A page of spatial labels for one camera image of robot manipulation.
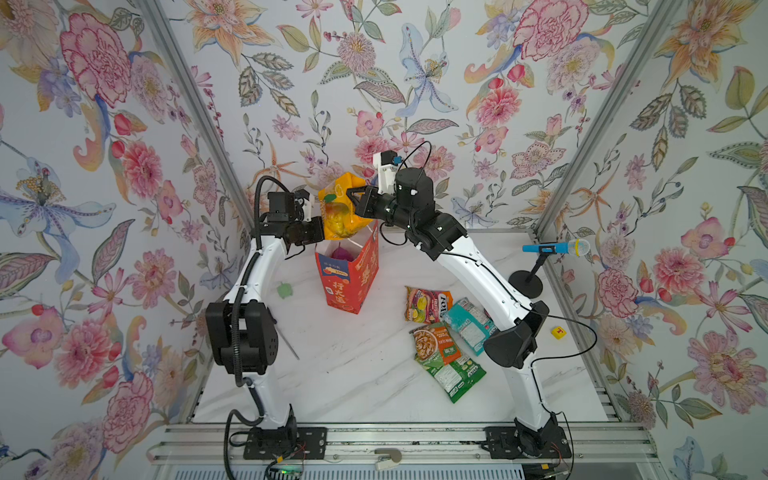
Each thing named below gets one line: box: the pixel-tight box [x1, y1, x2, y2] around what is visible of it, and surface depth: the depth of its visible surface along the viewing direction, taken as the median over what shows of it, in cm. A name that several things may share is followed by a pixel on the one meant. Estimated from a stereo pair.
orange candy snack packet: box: [404, 286, 454, 324], surface depth 97 cm
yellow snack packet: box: [318, 172, 374, 240], surface depth 74 cm
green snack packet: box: [426, 354, 487, 404], surface depth 85 cm
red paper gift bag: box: [315, 220, 380, 315], surface depth 87 cm
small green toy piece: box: [277, 281, 293, 299], surface depth 106 cm
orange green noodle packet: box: [409, 322, 462, 368], surface depth 89 cm
